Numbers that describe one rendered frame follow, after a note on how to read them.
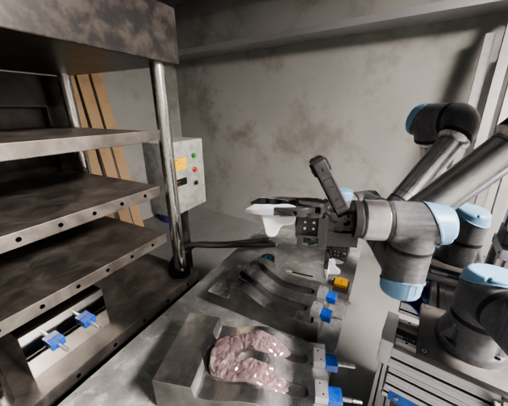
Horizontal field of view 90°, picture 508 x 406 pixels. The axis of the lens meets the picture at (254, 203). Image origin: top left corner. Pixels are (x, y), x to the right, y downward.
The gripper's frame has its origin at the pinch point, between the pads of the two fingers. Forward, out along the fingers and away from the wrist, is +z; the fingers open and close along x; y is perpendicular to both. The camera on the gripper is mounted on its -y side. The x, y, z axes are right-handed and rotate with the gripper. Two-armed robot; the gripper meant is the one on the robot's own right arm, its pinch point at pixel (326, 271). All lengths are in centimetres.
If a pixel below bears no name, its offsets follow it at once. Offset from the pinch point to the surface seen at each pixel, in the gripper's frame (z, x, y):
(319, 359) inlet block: 12.7, -29.7, 5.5
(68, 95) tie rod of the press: -69, -7, -140
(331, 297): 10.5, -1.8, 3.1
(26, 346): 9, -71, -78
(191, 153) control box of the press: -38, 22, -85
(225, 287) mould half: 14.9, -11.7, -42.2
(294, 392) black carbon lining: 15.9, -40.9, 1.3
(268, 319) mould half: 17.5, -17.7, -17.8
